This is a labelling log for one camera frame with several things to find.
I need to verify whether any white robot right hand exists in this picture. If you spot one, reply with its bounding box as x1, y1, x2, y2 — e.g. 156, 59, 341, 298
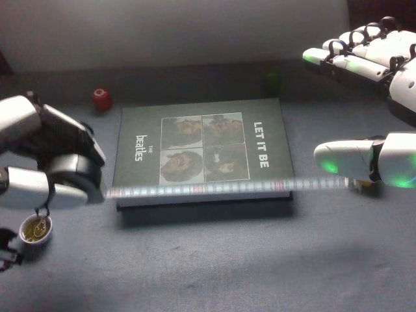
302, 16, 416, 189

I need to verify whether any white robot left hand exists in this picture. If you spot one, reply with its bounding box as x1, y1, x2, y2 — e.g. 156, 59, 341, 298
0, 91, 107, 218

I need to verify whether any white and black tape measure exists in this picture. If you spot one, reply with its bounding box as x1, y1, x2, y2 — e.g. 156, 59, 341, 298
45, 153, 355, 205

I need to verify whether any black Let It Be book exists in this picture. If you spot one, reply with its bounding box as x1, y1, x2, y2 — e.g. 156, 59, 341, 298
111, 98, 297, 213

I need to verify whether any yellow swirl toy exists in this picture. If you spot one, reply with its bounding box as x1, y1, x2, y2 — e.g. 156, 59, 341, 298
352, 178, 380, 191

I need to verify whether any small red toy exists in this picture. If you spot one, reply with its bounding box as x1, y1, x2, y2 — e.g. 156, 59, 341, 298
92, 86, 114, 112

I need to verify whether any small white soup bowl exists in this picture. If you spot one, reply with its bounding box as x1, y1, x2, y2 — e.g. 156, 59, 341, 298
18, 214, 53, 244

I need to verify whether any small dark green toy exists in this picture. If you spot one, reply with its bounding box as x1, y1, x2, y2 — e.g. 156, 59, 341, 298
263, 70, 283, 94

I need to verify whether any large pale backdrop board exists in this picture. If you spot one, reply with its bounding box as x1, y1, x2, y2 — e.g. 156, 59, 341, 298
0, 0, 350, 71

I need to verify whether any grey table cloth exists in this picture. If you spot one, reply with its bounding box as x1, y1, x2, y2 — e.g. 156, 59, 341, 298
0, 58, 416, 312

